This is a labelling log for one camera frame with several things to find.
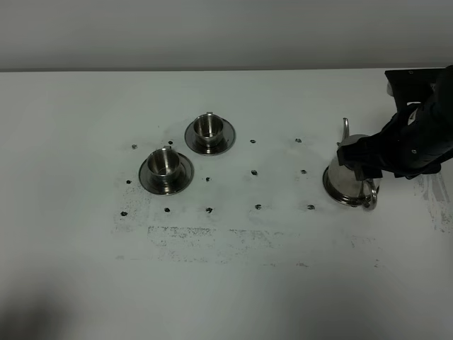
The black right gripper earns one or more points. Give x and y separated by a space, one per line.
416 141

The stainless steel teapot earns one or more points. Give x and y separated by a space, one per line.
341 185

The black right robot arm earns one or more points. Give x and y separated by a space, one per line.
442 106

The rear stainless steel teacup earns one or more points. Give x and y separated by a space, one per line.
208 129

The stainless steel teacup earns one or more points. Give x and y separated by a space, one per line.
164 165
208 129

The front stainless steel teacup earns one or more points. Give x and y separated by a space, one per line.
164 165

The rear steel saucer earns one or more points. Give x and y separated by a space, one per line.
229 137

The steel saucer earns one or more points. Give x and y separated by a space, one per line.
229 137
166 189

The front steel saucer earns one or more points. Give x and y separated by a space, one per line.
166 189

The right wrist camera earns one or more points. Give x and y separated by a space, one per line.
409 86

